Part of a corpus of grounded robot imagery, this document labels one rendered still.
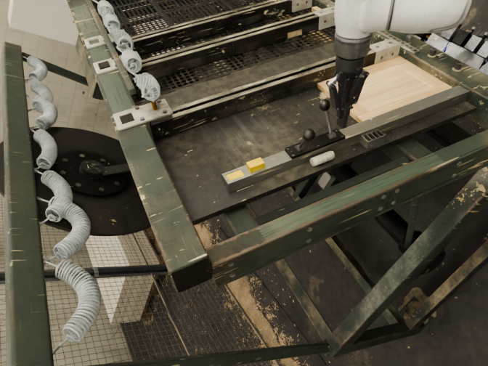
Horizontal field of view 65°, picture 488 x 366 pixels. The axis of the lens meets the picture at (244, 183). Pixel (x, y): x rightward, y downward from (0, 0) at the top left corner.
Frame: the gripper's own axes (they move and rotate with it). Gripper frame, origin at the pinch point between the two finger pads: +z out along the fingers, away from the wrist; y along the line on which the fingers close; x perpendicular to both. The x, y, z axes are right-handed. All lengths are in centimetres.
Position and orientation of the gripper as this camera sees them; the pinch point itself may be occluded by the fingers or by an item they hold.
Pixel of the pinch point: (343, 116)
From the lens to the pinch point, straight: 120.6
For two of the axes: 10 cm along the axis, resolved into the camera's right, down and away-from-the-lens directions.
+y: 9.0, -3.5, 2.4
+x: -4.2, -6.3, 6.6
